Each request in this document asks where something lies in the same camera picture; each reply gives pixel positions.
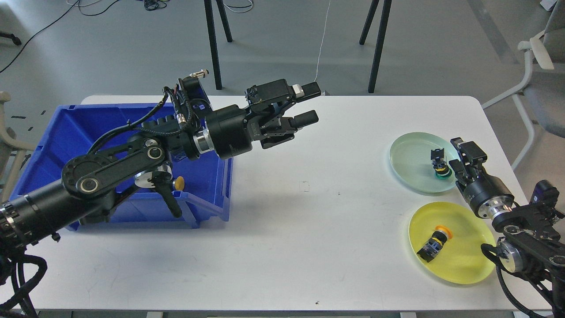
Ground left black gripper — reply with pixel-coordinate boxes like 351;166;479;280
205;79;321;159

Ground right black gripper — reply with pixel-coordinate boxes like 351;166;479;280
448;137;515;218

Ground green push button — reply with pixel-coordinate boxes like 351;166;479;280
430;148;452;179

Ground yellow push button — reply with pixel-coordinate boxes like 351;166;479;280
416;225;453;262
171;176;185;191

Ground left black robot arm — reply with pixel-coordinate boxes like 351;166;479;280
1;70;321;318

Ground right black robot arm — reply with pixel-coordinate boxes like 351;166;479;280
449;137;565;318

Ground pale green plate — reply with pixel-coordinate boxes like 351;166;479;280
389;132;458;195

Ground yellow plate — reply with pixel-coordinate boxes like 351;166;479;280
408;202;496;284

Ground grey office chair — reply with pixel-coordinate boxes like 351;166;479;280
482;0;565;170

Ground left black tripod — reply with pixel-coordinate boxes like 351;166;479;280
204;0;234;90

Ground black tripod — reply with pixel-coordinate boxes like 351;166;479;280
359;0;393;93
204;0;234;90

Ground right black tripod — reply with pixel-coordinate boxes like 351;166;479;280
359;0;393;93

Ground blue plastic bin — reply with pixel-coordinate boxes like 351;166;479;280
10;103;233;229

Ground white cable on floor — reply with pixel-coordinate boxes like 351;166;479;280
309;0;331;96

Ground black cables on floor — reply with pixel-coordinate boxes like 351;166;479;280
0;0;255;73

